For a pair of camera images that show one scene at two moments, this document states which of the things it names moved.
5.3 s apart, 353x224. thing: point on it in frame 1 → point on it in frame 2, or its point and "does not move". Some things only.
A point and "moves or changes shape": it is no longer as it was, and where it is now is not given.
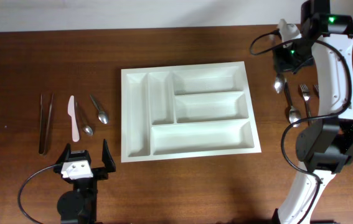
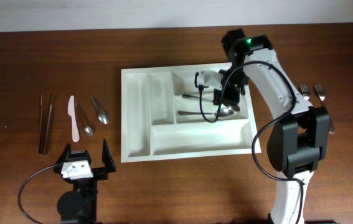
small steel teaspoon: (86, 129) does not move
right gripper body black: (284, 65) → (225, 99)
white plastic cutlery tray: (186, 111) does not move
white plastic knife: (71, 111) does not move
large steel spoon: (279, 83) moves or changes shape
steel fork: (306, 96) does not move
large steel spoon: (294, 114) moves or changes shape
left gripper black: (98, 171) does not move
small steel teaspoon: (103, 116) does not move
